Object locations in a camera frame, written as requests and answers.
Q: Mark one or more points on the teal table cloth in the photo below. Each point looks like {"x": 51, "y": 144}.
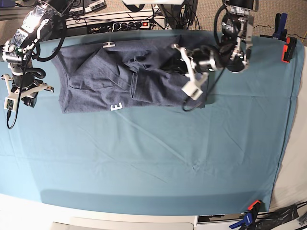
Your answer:
{"x": 159, "y": 160}

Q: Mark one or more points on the white power strip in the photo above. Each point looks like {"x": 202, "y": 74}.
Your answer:
{"x": 123, "y": 26}

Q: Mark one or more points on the blue orange clamp bottom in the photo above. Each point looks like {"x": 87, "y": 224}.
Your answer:
{"x": 249, "y": 217}

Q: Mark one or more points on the blue-grey T-shirt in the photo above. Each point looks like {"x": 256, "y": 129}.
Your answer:
{"x": 122, "y": 74}

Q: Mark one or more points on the orange black clamp top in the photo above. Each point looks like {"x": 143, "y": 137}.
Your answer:
{"x": 288, "y": 49}

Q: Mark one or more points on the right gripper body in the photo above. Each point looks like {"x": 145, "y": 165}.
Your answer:
{"x": 30, "y": 93}

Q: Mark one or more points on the blue black clamp top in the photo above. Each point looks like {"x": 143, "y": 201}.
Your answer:
{"x": 280, "y": 32}

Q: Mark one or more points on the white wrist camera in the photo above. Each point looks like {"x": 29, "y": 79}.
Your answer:
{"x": 193, "y": 87}
{"x": 10, "y": 102}

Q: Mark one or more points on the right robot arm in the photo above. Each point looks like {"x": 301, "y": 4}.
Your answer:
{"x": 25, "y": 81}

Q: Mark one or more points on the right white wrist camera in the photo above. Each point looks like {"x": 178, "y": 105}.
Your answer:
{"x": 10, "y": 102}

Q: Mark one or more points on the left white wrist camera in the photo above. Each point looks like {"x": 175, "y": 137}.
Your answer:
{"x": 193, "y": 87}

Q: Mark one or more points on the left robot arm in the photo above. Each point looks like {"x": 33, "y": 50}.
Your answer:
{"x": 232, "y": 30}

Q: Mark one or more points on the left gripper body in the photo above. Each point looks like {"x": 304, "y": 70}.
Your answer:
{"x": 184, "y": 62}

